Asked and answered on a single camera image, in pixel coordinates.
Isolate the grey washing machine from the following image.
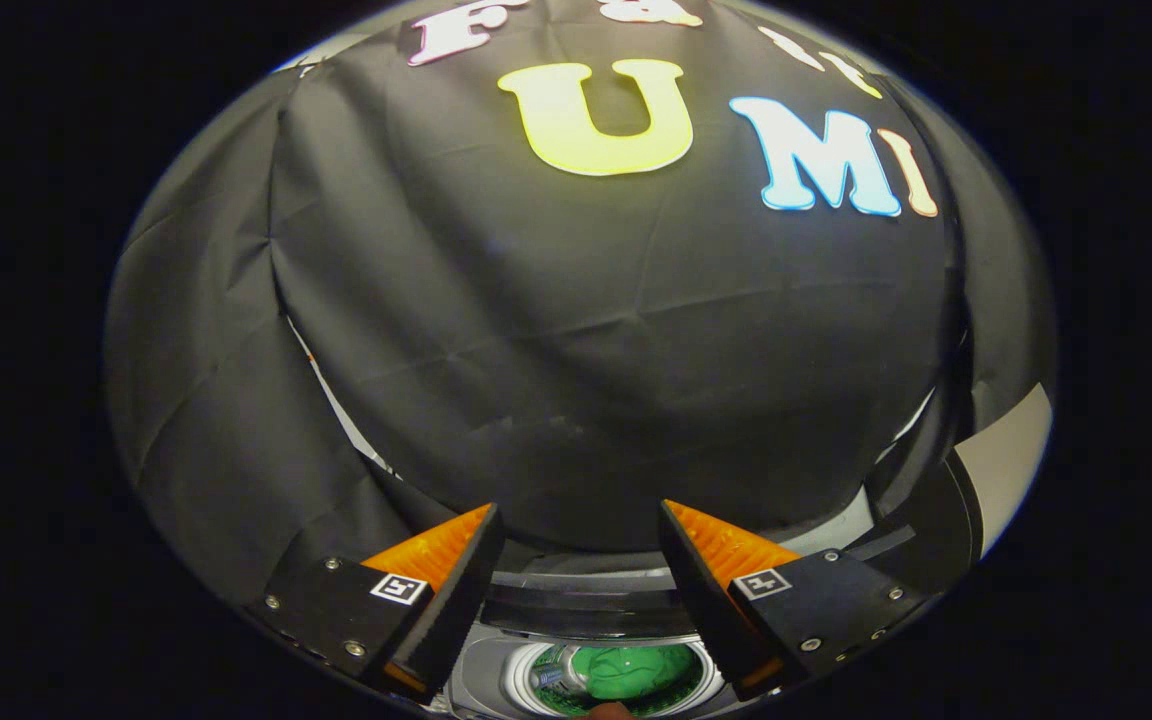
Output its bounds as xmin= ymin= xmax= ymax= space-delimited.
xmin=441 ymin=625 xmax=737 ymax=719

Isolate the black backdrop cloth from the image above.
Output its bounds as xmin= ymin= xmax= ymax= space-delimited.
xmin=104 ymin=0 xmax=1057 ymax=611

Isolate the green polo shirt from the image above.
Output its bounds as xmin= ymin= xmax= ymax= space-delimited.
xmin=571 ymin=645 xmax=697 ymax=701

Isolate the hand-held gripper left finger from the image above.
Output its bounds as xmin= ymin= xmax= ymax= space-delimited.
xmin=248 ymin=503 xmax=506 ymax=701

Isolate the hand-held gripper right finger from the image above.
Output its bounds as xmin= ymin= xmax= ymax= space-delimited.
xmin=658 ymin=499 xmax=937 ymax=701

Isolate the grey beige cabinet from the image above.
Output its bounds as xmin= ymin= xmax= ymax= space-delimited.
xmin=866 ymin=385 xmax=1054 ymax=593

